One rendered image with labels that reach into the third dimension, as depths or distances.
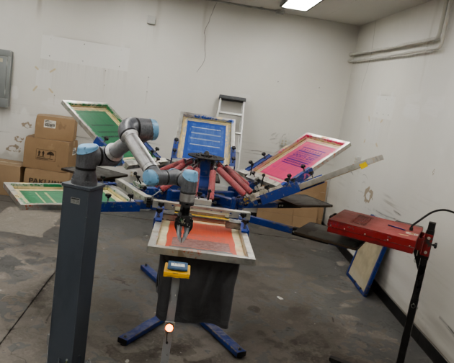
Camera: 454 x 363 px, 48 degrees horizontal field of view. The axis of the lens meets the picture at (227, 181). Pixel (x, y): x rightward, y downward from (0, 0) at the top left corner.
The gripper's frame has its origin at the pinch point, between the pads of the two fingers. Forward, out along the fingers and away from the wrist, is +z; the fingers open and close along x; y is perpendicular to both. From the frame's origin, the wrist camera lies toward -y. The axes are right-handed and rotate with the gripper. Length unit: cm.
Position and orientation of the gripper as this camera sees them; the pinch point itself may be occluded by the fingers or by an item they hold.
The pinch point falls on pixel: (181, 239)
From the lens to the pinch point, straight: 252.3
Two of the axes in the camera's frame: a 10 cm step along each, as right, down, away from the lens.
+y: 0.6, 1.9, -9.8
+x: 9.9, 1.4, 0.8
